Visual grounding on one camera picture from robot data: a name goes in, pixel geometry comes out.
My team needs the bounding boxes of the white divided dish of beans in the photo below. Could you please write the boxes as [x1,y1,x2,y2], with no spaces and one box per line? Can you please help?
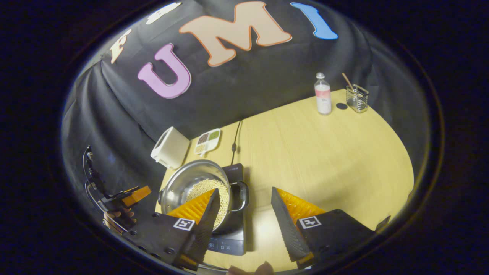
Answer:
[194,128,221,157]

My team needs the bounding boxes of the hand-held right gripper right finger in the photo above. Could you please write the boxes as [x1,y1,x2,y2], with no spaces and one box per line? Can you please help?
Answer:
[270,187,377,268]

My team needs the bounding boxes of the black induction cooktop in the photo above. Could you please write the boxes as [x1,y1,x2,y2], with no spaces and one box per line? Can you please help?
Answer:
[206,163,247,256]

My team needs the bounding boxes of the pile of yellow soybeans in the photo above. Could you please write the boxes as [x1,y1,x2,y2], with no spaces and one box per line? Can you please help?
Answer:
[186,179,230,228]

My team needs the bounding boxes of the stainless steel pot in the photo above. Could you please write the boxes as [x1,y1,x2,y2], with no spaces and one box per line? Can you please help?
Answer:
[158,160,250,232]

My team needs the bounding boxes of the white bottle with pink label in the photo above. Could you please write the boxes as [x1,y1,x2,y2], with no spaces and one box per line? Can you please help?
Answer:
[314,73,332,115]

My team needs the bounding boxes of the white toaster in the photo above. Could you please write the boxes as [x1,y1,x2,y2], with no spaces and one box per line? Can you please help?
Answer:
[151,126,190,170]

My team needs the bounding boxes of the black power cable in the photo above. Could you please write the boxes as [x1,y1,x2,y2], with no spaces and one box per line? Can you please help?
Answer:
[230,120,243,165]

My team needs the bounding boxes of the wire mesh holder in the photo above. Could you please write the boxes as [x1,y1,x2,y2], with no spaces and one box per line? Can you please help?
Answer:
[346,84,369,113]

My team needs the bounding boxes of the black backdrop cloth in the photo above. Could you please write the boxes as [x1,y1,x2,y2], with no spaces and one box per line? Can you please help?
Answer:
[61,0,432,216]

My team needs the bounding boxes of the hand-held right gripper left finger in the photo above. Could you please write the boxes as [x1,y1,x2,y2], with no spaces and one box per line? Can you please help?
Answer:
[122,188,221,272]

